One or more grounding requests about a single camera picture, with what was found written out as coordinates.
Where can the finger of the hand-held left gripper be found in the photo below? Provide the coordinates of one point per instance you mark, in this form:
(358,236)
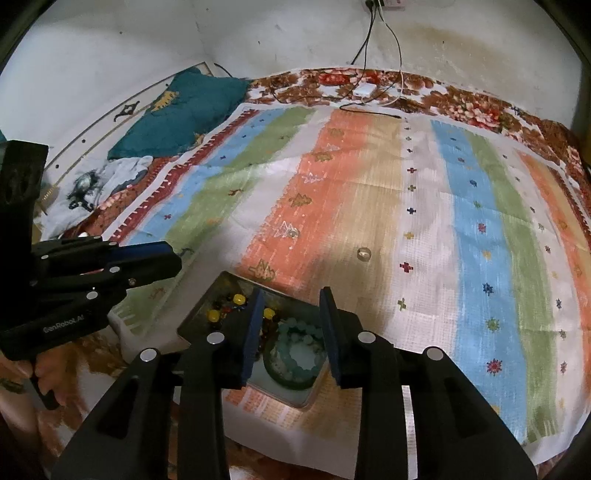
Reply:
(138,250)
(147,272)

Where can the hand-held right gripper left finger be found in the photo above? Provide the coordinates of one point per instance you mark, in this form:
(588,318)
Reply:
(251,337)

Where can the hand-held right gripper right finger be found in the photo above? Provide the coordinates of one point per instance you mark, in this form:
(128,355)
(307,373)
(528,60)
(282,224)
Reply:
(330,337)

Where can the green jade bangle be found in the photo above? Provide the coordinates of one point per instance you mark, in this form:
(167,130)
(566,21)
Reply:
(286,376)

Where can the silver metal tin box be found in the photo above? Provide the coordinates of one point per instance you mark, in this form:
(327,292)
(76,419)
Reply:
(277,392)

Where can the person's left hand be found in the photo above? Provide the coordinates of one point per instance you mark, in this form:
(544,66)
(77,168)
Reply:
(11,371)

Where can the white printed garment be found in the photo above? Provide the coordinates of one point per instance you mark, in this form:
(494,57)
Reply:
(120,175)

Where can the teal pillow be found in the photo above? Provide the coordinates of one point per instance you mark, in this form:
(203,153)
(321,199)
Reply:
(184,110)

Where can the striped colourful cloth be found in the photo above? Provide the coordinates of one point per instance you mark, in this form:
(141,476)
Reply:
(346,184)

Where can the white charger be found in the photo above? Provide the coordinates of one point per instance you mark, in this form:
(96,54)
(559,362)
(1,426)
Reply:
(364,90)

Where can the white power strip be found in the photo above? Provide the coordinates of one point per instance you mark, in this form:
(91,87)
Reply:
(385,3)

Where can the beige printed wall mat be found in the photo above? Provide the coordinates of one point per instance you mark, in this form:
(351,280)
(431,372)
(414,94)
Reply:
(92,124)

